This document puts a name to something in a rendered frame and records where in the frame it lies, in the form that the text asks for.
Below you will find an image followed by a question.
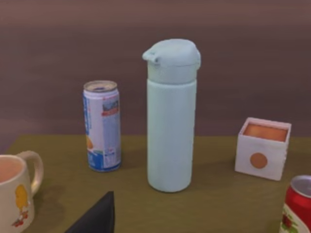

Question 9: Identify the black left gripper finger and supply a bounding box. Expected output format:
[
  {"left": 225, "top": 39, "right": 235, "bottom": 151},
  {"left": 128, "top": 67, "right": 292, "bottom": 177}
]
[{"left": 64, "top": 191, "right": 115, "bottom": 233}]

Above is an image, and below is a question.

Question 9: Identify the cream mug with yellow print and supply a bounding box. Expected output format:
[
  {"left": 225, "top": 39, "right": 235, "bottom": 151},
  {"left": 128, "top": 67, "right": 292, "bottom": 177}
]
[{"left": 0, "top": 150, "right": 44, "bottom": 233}]

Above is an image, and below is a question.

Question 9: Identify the blue and white drink can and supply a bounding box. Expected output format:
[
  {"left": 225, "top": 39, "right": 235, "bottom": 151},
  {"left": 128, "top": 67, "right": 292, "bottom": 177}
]
[{"left": 83, "top": 80, "right": 122, "bottom": 173}]

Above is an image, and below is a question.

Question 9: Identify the pale blue thermos bottle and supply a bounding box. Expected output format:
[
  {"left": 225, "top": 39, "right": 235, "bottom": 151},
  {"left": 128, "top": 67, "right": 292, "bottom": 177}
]
[{"left": 142, "top": 38, "right": 202, "bottom": 193}]

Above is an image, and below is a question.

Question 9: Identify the white square box orange dot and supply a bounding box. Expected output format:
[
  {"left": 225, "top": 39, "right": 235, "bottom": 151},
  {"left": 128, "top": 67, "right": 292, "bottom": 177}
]
[{"left": 234, "top": 117, "right": 292, "bottom": 181}]

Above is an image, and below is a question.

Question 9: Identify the red drink can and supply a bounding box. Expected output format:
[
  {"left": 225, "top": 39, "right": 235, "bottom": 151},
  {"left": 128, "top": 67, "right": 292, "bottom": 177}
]
[{"left": 279, "top": 175, "right": 311, "bottom": 233}]

